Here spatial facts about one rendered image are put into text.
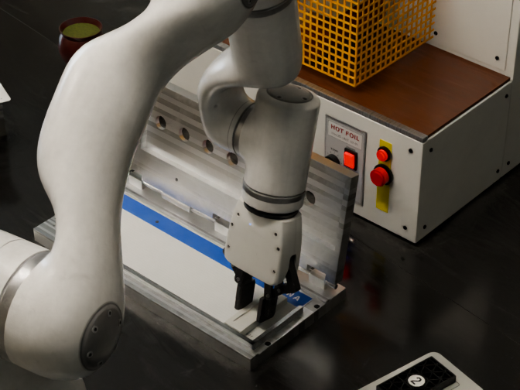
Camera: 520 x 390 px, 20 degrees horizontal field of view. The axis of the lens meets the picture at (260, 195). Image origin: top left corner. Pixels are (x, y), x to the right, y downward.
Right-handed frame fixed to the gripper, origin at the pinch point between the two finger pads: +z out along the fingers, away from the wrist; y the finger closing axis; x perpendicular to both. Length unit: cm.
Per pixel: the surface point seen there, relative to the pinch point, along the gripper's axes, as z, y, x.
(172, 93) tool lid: -18.4, -28.3, 9.6
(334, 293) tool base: 0.5, 5.0, 11.6
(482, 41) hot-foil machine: -29, 0, 47
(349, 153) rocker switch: -12.9, -6.7, 26.5
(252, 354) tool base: 3.9, 5.0, -5.6
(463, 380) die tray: 1.8, 28.7, 10.3
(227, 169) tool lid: -10.0, -17.2, 11.1
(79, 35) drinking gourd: -11, -66, 26
